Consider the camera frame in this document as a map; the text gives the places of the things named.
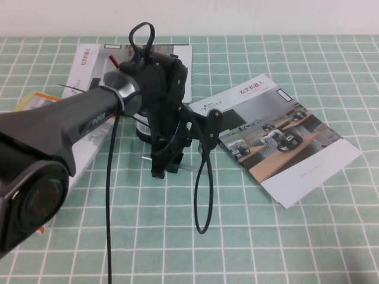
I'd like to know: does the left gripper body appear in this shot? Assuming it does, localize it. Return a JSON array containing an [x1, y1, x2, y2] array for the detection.
[[120, 51, 190, 160]]

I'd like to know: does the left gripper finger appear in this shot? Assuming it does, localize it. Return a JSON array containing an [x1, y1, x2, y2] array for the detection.
[[165, 155, 182, 175], [150, 158, 166, 180]]

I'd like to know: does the black pen holder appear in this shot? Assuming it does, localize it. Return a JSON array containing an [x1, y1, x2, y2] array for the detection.
[[133, 111, 155, 145]]

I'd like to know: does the white box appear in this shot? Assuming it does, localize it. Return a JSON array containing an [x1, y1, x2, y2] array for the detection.
[[69, 117, 118, 178]]

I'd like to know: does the white brochure with red title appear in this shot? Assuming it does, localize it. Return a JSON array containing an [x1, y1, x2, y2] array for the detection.
[[61, 44, 103, 100]]

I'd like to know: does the brochure with robot photo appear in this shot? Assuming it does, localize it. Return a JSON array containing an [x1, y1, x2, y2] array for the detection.
[[189, 73, 362, 205]]

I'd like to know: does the green grid tablecloth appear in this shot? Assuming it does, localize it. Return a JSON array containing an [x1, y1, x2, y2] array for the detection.
[[0, 35, 379, 284]]

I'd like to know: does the yellow plastic folder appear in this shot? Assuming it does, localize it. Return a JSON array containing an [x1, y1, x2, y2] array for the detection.
[[11, 90, 59, 112]]

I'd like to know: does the black cable loop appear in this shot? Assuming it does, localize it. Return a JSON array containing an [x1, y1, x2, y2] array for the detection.
[[194, 118, 214, 235], [128, 22, 156, 62]]

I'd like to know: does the long black cable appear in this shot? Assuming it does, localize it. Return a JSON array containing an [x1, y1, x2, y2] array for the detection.
[[105, 111, 121, 284]]

